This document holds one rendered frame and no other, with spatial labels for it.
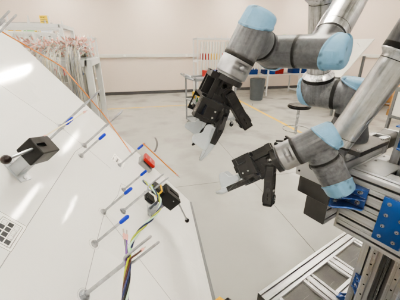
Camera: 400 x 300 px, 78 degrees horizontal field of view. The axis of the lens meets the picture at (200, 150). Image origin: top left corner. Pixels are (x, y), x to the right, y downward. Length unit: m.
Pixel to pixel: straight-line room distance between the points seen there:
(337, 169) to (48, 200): 0.63
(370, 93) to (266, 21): 0.34
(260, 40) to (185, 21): 8.38
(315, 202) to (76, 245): 0.88
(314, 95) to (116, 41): 8.02
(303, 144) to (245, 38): 0.29
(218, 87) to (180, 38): 8.31
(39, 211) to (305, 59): 0.60
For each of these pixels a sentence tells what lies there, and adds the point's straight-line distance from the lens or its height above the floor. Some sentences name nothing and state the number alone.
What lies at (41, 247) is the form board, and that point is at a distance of 0.45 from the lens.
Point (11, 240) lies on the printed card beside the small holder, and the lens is 0.44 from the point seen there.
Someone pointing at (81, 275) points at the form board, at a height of 1.17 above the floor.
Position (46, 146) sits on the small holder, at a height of 1.35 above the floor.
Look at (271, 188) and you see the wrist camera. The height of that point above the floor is 1.15.
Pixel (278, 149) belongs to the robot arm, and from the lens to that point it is 0.68.
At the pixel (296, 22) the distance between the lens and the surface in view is 10.44.
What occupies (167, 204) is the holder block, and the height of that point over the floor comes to 1.09.
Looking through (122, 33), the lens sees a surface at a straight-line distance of 8.79.
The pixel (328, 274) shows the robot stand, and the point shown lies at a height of 0.21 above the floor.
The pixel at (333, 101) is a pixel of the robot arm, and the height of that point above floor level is 1.31.
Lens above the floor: 1.50
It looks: 23 degrees down
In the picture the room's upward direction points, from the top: straight up
